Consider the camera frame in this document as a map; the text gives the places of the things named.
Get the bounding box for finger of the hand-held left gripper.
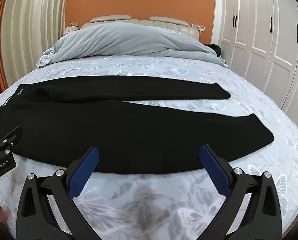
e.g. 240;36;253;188
0;126;24;163

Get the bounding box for beige padded headboard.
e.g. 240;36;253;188
80;15;200;43

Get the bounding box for bed with butterfly-print sheet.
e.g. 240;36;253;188
0;54;298;240

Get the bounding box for white wardrobe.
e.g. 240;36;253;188
210;0;298;137

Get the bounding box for bedside clutter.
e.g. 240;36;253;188
62;26;77;37

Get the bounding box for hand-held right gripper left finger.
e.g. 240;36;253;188
16;146;100;240

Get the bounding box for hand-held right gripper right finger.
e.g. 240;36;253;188
200;144;284;240

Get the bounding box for grey duvet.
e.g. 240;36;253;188
36;24;229;69

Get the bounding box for black pants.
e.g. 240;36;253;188
0;76;275;175

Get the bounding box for dark cloth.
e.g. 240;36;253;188
204;43;223;57

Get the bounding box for beige curtain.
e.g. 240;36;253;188
0;0;70;88

